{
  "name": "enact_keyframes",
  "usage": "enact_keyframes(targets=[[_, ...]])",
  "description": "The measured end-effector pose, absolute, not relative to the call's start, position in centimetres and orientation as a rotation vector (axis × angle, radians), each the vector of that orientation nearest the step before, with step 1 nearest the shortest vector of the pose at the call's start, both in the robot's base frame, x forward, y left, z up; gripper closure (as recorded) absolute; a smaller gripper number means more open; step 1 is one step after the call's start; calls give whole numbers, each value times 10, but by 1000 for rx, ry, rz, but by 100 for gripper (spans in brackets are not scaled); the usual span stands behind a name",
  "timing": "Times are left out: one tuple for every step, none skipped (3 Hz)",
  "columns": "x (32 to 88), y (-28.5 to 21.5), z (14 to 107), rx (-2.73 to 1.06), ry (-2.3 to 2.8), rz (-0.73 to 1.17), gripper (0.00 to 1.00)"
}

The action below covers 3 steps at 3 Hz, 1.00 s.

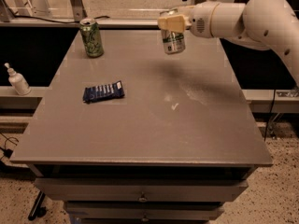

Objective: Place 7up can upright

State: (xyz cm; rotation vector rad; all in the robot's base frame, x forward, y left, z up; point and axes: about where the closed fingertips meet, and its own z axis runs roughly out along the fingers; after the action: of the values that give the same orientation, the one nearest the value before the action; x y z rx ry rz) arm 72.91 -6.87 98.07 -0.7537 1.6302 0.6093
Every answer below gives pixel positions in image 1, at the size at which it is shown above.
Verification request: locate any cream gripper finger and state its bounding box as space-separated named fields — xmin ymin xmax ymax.
xmin=168 ymin=6 xmax=194 ymax=16
xmin=157 ymin=14 xmax=191 ymax=33

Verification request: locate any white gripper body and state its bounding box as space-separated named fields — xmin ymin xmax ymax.
xmin=189 ymin=1 xmax=220 ymax=38

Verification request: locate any silver 7up can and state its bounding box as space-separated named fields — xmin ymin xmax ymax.
xmin=160 ymin=11 xmax=185 ymax=55

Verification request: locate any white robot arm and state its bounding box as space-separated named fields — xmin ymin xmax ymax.
xmin=157 ymin=0 xmax=299 ymax=82

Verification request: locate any green soda can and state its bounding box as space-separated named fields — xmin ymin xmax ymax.
xmin=79 ymin=18 xmax=104 ymax=58

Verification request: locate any blue snack packet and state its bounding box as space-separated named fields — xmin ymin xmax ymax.
xmin=82 ymin=80 xmax=125 ymax=104

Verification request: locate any white pump bottle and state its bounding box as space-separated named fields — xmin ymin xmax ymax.
xmin=5 ymin=63 xmax=31 ymax=95

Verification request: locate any grey top drawer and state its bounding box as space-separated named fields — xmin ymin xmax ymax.
xmin=35 ymin=178 xmax=248 ymax=203

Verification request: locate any grey drawer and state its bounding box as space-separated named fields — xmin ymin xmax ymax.
xmin=64 ymin=202 xmax=224 ymax=221
xmin=35 ymin=178 xmax=248 ymax=203

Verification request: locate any grey lower drawer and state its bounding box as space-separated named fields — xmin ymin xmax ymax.
xmin=64 ymin=202 xmax=224 ymax=221

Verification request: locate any metal frame post left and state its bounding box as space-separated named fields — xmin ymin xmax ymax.
xmin=70 ymin=0 xmax=87 ymax=21

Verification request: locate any black cable on floor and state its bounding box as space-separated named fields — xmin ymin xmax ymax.
xmin=0 ymin=132 xmax=20 ymax=162

